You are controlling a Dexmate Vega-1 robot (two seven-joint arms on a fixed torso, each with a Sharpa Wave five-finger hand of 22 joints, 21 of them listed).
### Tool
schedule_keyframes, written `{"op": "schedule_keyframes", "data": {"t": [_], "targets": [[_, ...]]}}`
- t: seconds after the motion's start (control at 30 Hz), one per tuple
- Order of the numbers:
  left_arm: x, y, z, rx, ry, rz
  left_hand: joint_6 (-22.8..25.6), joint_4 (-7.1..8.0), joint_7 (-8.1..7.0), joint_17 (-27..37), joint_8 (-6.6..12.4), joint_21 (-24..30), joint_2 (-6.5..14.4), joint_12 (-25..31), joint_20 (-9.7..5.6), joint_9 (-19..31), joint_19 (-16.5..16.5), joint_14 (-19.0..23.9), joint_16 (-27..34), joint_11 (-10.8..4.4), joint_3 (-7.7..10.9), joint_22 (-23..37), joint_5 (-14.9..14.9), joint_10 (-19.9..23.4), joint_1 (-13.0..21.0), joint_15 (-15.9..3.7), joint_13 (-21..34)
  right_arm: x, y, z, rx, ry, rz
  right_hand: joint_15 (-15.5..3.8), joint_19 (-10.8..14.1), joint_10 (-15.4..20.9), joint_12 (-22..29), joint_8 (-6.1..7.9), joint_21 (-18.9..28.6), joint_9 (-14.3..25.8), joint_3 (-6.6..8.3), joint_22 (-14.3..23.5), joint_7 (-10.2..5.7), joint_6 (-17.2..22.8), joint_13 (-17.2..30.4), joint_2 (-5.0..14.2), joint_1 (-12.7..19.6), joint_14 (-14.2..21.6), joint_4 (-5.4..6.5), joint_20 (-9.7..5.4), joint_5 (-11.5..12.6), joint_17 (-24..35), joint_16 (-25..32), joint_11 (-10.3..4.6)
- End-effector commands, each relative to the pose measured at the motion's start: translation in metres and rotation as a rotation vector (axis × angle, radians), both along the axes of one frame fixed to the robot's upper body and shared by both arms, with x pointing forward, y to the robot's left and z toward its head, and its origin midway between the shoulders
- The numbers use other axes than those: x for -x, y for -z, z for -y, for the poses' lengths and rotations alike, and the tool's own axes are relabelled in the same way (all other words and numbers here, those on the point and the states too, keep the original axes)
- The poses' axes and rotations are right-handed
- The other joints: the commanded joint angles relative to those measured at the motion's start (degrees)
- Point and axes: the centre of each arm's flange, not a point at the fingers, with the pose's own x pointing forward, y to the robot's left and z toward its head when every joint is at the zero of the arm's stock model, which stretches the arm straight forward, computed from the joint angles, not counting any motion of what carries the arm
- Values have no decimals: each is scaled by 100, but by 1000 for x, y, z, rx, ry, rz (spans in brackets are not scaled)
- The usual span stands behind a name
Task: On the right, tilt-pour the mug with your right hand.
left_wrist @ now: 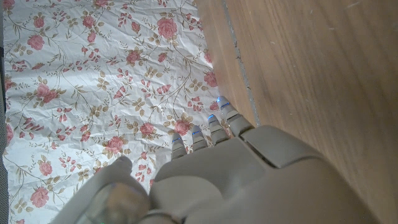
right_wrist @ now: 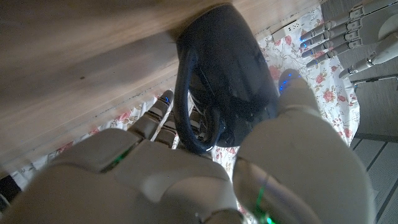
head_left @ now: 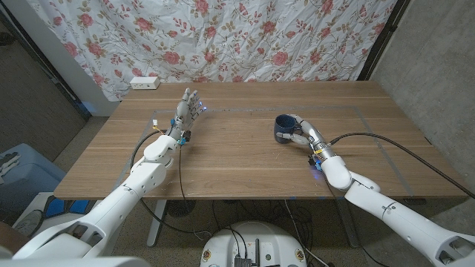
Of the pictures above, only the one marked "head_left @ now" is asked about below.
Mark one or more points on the white plastic parts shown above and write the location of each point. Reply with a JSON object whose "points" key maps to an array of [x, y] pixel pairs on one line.
{"points": [[8, 165]]}

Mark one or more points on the black wall frame strip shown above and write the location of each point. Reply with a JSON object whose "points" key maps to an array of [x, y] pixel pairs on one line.
{"points": [[44, 63]]}

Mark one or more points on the white power strip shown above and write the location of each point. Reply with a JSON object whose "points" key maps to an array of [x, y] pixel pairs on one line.
{"points": [[144, 83]]}

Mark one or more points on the black backdrop stand pole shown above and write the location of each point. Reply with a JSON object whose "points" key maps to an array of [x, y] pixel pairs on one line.
{"points": [[382, 37]]}

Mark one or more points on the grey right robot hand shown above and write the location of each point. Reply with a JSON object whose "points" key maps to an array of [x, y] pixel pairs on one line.
{"points": [[315, 137]]}

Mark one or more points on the brown blurry object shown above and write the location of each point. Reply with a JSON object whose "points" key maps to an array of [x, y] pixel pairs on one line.
{"points": [[9, 237]]}

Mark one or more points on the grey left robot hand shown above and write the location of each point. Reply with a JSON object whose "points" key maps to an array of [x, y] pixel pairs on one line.
{"points": [[182, 113]]}

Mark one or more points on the black round floor object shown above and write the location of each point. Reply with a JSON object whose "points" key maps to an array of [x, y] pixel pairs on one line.
{"points": [[180, 207]]}

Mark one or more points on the grey oval shoe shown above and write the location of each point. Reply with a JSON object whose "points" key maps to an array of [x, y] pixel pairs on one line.
{"points": [[29, 223]]}

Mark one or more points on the dark blue ceramic mug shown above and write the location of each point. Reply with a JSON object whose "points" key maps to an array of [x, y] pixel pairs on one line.
{"points": [[284, 124]]}

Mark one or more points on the white tray with blue pads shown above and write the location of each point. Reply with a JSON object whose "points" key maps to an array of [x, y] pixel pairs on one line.
{"points": [[55, 207]]}

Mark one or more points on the white table leg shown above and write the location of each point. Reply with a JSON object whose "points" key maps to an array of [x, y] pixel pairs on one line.
{"points": [[156, 226]]}

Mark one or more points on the floral print backdrop cloth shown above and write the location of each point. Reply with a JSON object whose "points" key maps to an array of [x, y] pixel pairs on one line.
{"points": [[222, 37]]}

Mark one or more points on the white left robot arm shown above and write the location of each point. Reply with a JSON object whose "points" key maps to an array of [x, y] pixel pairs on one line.
{"points": [[141, 181]]}

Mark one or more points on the grey table leg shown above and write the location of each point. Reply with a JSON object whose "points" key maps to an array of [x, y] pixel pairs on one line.
{"points": [[349, 226]]}

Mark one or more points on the blue storage box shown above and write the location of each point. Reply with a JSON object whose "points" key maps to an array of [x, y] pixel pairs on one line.
{"points": [[33, 178]]}

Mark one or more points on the white robot torso base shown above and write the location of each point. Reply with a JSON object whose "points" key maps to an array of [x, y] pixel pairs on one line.
{"points": [[267, 241]]}

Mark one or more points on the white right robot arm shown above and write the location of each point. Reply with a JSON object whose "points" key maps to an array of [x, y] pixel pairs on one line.
{"points": [[401, 219]]}

